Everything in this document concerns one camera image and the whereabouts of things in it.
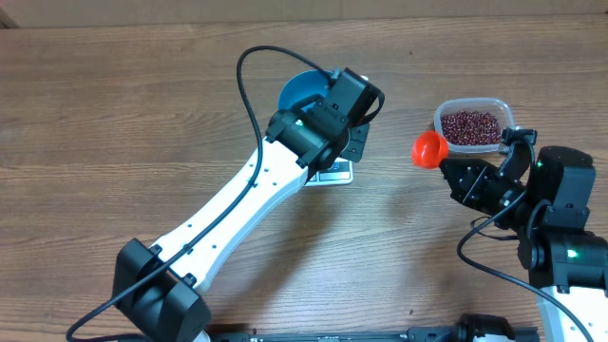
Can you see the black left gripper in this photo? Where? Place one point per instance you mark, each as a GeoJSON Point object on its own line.
{"type": "Point", "coordinates": [351, 149]}

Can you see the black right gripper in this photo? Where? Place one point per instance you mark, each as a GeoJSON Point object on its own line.
{"type": "Point", "coordinates": [467, 191]}

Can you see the red scoop with blue handle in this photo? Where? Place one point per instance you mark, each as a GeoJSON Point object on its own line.
{"type": "Point", "coordinates": [429, 149]}

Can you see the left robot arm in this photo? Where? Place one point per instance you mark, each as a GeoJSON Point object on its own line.
{"type": "Point", "coordinates": [317, 133]}

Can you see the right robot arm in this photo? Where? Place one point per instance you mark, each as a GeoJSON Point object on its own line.
{"type": "Point", "coordinates": [542, 196]}

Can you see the white digital kitchen scale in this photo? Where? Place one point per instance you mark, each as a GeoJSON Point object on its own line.
{"type": "Point", "coordinates": [340, 173]}

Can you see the blue metal bowl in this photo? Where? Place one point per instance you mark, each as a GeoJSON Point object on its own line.
{"type": "Point", "coordinates": [301, 86]}

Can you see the red beans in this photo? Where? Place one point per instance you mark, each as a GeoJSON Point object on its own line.
{"type": "Point", "coordinates": [471, 128]}

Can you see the clear plastic container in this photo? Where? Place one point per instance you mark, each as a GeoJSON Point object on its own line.
{"type": "Point", "coordinates": [496, 107]}

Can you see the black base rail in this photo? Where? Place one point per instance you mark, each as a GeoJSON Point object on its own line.
{"type": "Point", "coordinates": [469, 328]}

